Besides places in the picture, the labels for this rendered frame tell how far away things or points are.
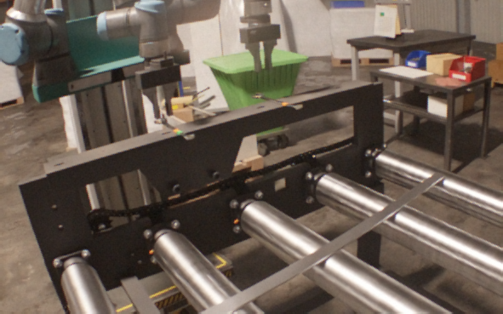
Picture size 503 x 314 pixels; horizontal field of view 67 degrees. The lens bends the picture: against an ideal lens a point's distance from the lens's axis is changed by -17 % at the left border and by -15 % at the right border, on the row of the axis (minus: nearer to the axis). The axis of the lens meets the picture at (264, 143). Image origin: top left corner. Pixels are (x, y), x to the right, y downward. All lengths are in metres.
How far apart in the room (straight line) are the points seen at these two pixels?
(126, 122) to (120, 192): 0.33
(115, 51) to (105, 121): 0.32
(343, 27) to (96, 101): 6.41
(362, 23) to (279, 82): 4.21
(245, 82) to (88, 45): 2.21
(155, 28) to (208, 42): 3.72
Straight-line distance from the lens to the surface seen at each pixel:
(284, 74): 3.95
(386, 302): 0.98
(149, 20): 1.27
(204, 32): 4.97
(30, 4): 1.47
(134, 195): 2.12
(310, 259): 1.08
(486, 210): 1.43
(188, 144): 1.27
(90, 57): 1.83
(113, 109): 1.98
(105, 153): 1.22
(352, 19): 7.95
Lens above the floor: 1.55
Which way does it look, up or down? 21 degrees down
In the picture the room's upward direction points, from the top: 5 degrees counter-clockwise
